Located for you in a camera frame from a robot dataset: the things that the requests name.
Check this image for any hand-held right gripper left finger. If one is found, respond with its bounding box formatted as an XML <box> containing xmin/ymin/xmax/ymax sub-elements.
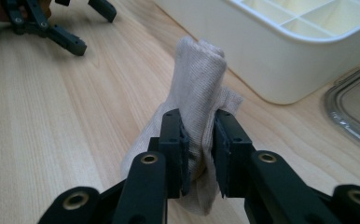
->
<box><xmin>148</xmin><ymin>108</ymin><xmax>192</xmax><ymax>200</ymax></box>

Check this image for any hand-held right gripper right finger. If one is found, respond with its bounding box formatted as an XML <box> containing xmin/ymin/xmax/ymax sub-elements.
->
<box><xmin>211</xmin><ymin>108</ymin><xmax>256</xmax><ymax>201</ymax></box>

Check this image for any pale knitted sock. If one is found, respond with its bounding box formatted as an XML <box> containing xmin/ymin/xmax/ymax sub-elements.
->
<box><xmin>119</xmin><ymin>35</ymin><xmax>244</xmax><ymax>217</ymax></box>

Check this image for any white divided storage box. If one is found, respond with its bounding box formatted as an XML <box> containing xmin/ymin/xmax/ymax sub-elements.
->
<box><xmin>152</xmin><ymin>0</ymin><xmax>360</xmax><ymax>105</ymax></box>

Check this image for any clear plastic lid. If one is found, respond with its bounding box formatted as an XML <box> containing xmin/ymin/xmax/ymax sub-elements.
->
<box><xmin>324</xmin><ymin>58</ymin><xmax>360</xmax><ymax>156</ymax></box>

